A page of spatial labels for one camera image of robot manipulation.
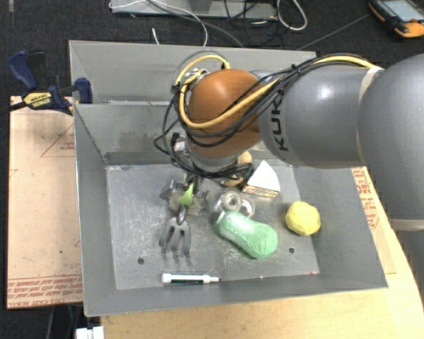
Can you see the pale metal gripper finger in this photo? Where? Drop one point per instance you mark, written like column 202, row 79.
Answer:
column 169, row 191
column 201, row 197

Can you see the clear glass thing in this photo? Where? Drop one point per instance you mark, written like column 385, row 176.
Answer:
column 231, row 200

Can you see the grey metal bin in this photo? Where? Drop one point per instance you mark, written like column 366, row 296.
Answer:
column 134, row 224

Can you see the tan rounded toy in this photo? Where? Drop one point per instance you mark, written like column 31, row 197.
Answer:
column 246, row 157

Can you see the green plastic bottle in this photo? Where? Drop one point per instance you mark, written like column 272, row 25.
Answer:
column 249, row 235

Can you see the white wedge-shaped box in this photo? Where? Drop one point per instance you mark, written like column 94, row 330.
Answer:
column 265, row 179

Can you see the white marker pen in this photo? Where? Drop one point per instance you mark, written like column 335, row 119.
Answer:
column 187, row 278

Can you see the yellow ball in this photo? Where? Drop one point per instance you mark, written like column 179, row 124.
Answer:
column 303, row 219

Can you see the brown cardboard board, red print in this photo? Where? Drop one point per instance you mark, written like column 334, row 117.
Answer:
column 39, row 207

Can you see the black cylinder on white bracket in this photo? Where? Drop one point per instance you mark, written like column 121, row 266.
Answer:
column 178, row 144

